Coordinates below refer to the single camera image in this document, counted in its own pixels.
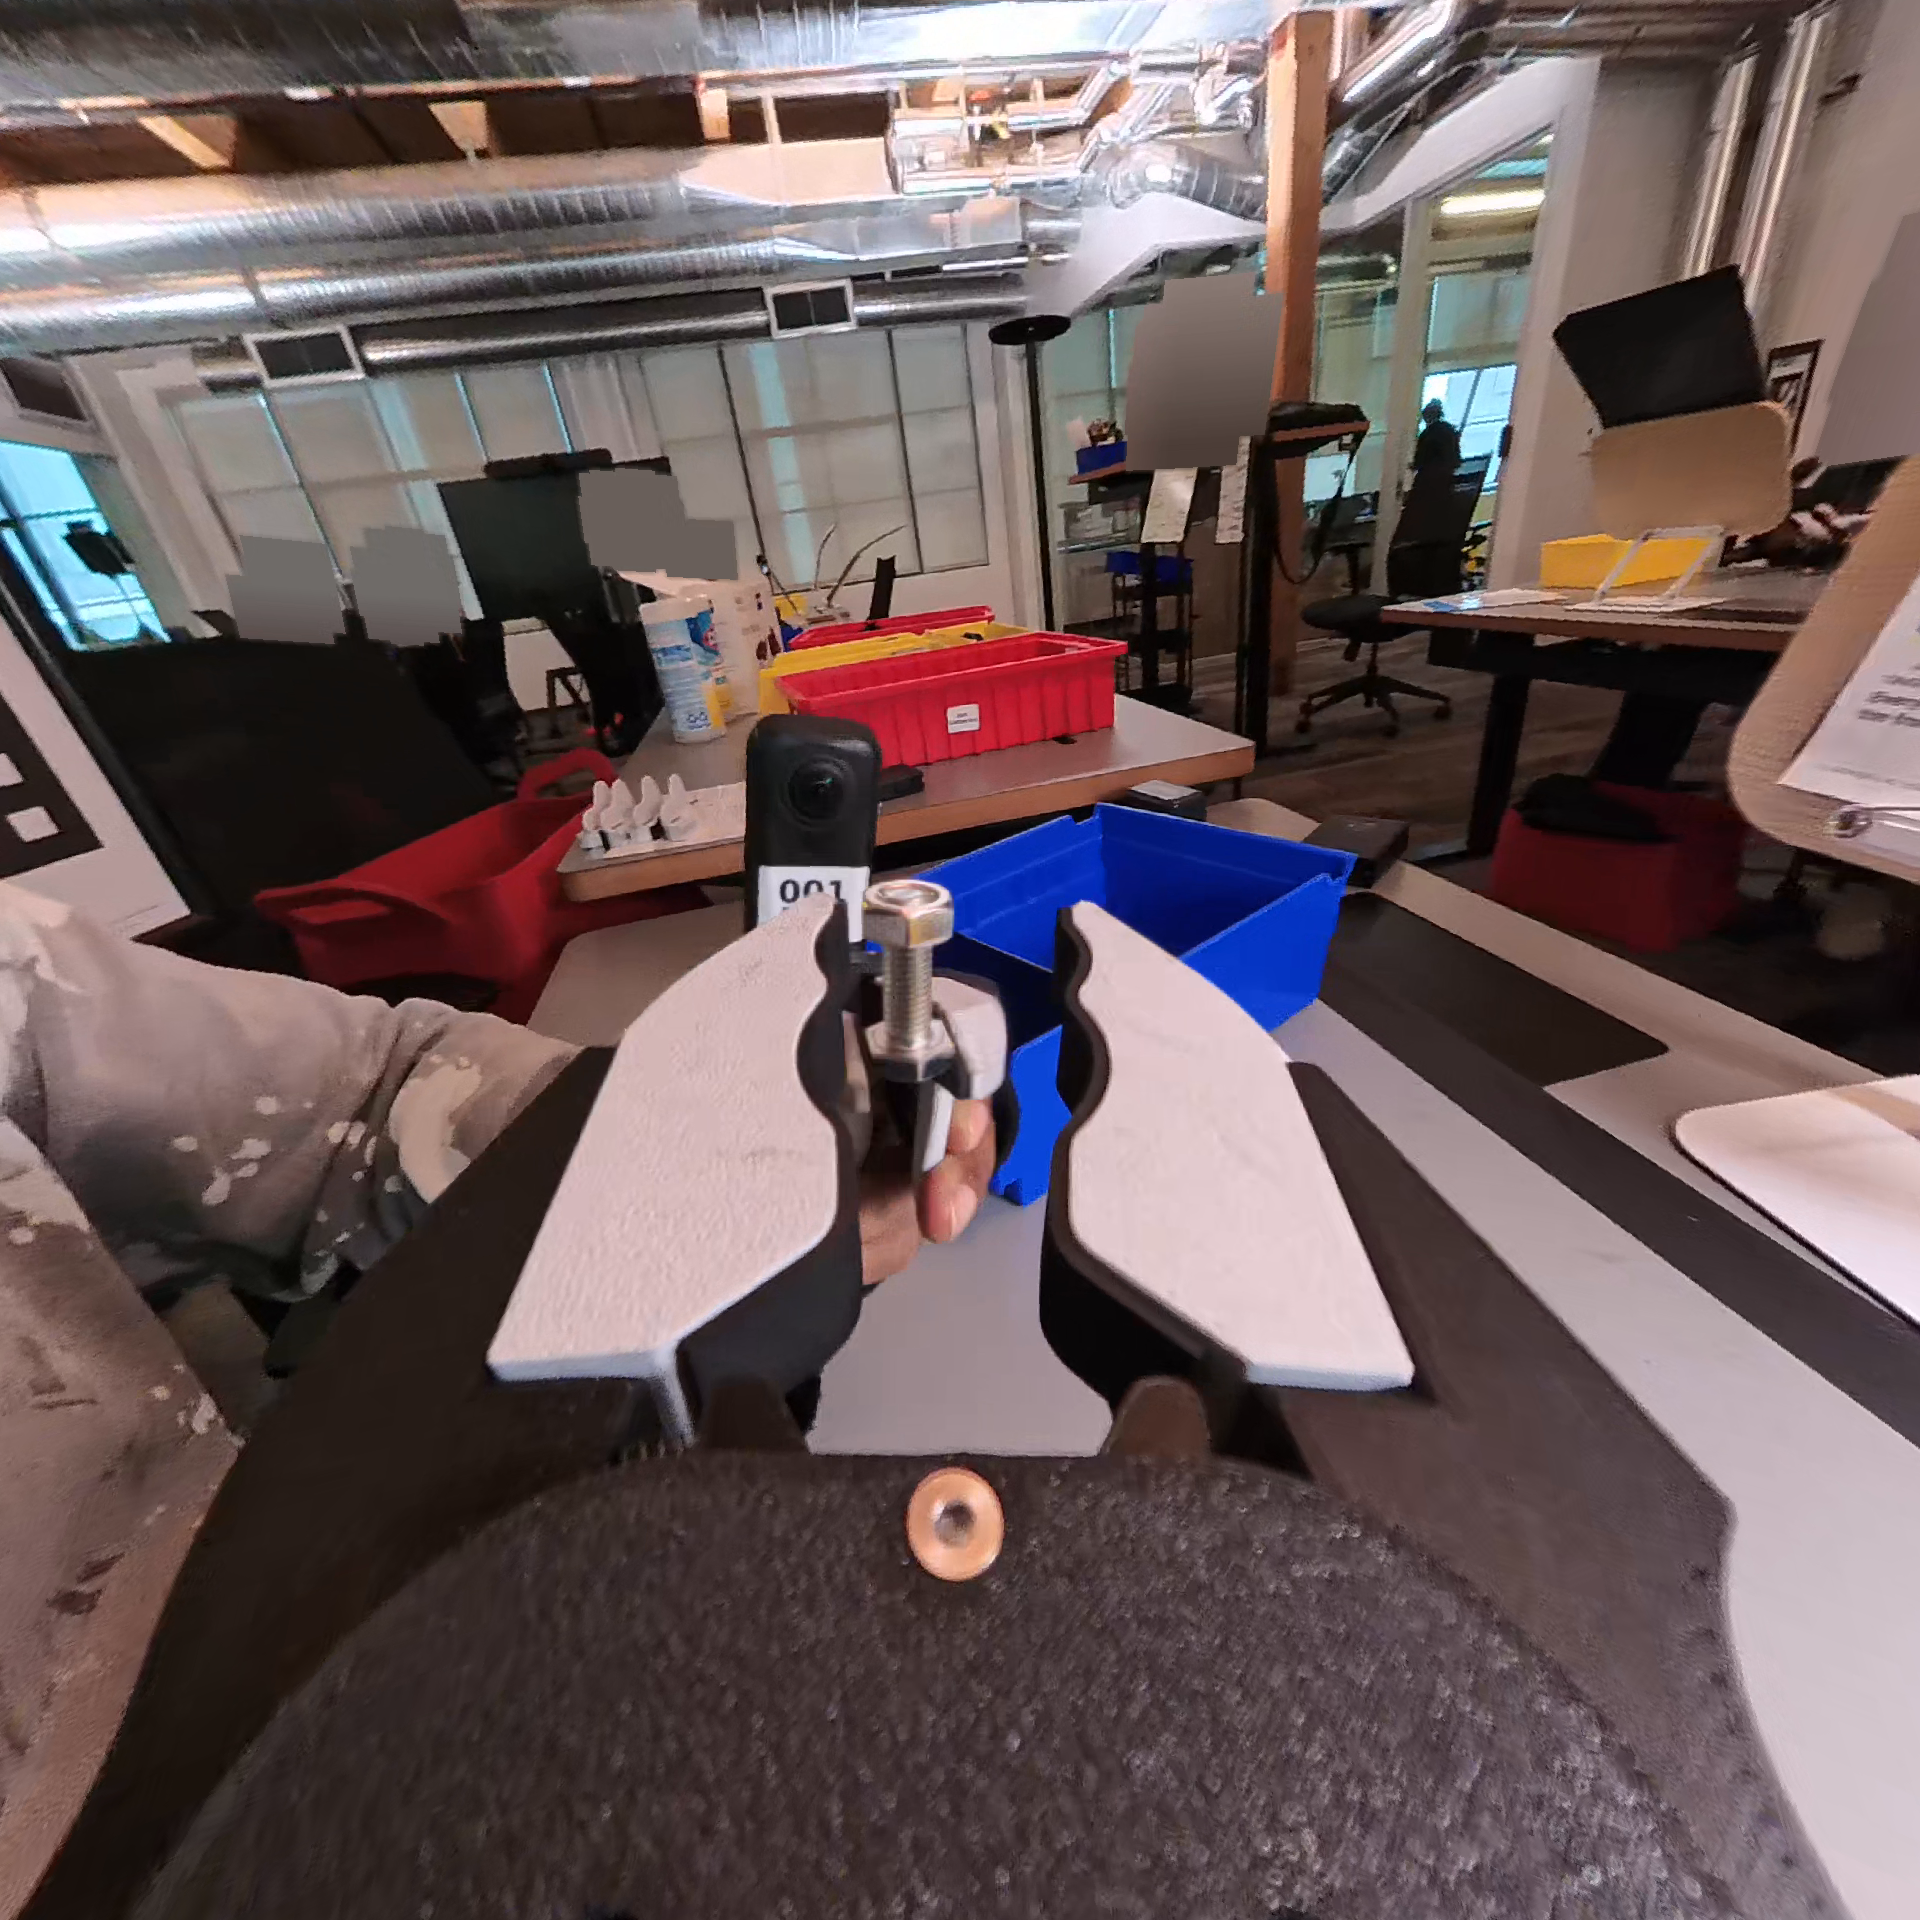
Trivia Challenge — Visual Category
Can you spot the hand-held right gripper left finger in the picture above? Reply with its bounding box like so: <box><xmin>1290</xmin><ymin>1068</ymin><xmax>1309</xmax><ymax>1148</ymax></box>
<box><xmin>488</xmin><ymin>901</ymin><xmax>872</xmax><ymax>1437</ymax></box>

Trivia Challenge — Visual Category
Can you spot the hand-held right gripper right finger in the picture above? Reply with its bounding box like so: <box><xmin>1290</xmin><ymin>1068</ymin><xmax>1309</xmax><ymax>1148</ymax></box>
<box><xmin>1041</xmin><ymin>901</ymin><xmax>1418</xmax><ymax>1448</ymax></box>

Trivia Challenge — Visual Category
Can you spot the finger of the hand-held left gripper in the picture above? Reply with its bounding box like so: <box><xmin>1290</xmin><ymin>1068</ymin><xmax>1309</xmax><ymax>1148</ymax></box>
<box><xmin>865</xmin><ymin>976</ymin><xmax>1012</xmax><ymax>1176</ymax></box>

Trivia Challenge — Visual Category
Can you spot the silver hex bolt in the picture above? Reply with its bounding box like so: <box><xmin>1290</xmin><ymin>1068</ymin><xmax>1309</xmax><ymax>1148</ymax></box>
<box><xmin>866</xmin><ymin>945</ymin><xmax>957</xmax><ymax>1080</ymax></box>

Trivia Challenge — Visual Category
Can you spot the blue plastic bin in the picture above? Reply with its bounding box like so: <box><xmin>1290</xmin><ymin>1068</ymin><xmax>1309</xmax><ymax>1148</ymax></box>
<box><xmin>894</xmin><ymin>801</ymin><xmax>1357</xmax><ymax>1207</ymax></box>

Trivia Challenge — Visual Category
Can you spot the person's left forearm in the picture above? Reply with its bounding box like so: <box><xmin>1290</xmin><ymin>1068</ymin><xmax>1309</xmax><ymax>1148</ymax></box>
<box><xmin>0</xmin><ymin>887</ymin><xmax>587</xmax><ymax>1309</ymax></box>

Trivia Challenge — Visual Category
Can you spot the row of small white parts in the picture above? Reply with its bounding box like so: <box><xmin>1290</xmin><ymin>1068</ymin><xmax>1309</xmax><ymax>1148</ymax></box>
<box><xmin>577</xmin><ymin>770</ymin><xmax>709</xmax><ymax>851</ymax></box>

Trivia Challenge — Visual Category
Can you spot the red plastic bin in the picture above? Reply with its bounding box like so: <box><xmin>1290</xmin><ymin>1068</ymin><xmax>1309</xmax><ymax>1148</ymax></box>
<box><xmin>772</xmin><ymin>632</ymin><xmax>1131</xmax><ymax>770</ymax></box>

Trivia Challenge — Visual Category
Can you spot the white plastic bottle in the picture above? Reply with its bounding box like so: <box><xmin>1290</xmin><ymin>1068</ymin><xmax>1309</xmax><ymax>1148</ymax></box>
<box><xmin>637</xmin><ymin>587</ymin><xmax>733</xmax><ymax>746</ymax></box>

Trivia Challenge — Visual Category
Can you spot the wooden desk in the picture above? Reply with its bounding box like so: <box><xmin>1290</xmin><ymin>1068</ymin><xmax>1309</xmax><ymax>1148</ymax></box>
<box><xmin>1381</xmin><ymin>577</ymin><xmax>1832</xmax><ymax>872</ymax></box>
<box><xmin>558</xmin><ymin>698</ymin><xmax>1260</xmax><ymax>904</ymax></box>

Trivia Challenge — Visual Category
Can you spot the red plastic tub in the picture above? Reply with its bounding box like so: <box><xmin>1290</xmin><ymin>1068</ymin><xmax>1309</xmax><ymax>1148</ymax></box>
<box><xmin>255</xmin><ymin>765</ymin><xmax>631</xmax><ymax>1024</ymax></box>

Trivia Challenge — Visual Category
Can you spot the red bag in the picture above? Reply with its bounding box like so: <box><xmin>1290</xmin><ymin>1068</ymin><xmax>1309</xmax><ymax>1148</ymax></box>
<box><xmin>1488</xmin><ymin>783</ymin><xmax>1741</xmax><ymax>957</ymax></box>

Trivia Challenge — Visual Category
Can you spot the instruction sheet stand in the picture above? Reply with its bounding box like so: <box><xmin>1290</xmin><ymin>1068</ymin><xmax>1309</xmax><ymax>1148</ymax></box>
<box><xmin>1677</xmin><ymin>451</ymin><xmax>1920</xmax><ymax>1322</ymax></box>

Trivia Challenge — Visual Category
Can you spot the black office chair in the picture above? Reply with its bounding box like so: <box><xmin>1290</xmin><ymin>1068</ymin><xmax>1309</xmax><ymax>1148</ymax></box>
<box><xmin>1298</xmin><ymin>458</ymin><xmax>1492</xmax><ymax>739</ymax></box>

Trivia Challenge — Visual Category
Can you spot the framed marker sign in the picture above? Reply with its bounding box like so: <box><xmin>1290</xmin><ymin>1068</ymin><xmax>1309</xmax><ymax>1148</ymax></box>
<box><xmin>0</xmin><ymin>618</ymin><xmax>189</xmax><ymax>939</ymax></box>

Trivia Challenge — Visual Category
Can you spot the black computer monitor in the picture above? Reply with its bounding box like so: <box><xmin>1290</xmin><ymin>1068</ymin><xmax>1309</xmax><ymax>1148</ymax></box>
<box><xmin>1552</xmin><ymin>266</ymin><xmax>1767</xmax><ymax>432</ymax></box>

